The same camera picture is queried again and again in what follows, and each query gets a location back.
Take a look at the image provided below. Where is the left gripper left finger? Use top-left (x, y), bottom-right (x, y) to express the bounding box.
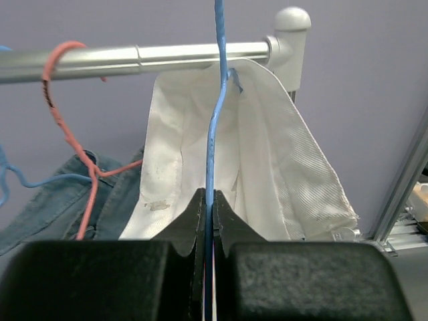
top-left (1, 189), bottom-right (205, 320)

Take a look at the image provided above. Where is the metal clothes rack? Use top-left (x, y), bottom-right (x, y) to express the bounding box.
top-left (1, 7), bottom-right (312, 94)

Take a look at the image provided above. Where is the denim skirt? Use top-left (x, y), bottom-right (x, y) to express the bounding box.
top-left (1, 167), bottom-right (140, 255)

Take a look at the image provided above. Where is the blue wire hanger front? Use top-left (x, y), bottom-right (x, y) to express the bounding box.
top-left (204, 0), bottom-right (243, 320)

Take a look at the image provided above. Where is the blue wire hanger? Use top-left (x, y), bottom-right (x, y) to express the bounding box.
top-left (204, 0), bottom-right (243, 320)
top-left (0, 45), bottom-right (93, 207)

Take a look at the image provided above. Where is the pink wire hanger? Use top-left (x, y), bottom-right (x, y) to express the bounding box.
top-left (41, 41), bottom-right (142, 240)

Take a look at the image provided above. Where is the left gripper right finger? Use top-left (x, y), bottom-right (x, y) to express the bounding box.
top-left (213, 191), bottom-right (413, 320)

